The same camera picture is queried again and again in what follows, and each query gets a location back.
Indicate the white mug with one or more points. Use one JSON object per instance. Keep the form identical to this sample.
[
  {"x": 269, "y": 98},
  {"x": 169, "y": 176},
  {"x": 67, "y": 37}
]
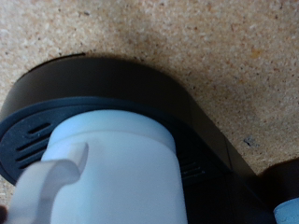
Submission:
[{"x": 124, "y": 174}]

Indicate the black Keurig coffee machine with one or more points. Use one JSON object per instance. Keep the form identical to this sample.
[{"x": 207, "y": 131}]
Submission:
[{"x": 109, "y": 81}]

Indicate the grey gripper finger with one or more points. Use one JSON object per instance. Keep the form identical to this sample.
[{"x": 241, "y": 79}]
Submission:
[{"x": 2, "y": 216}]

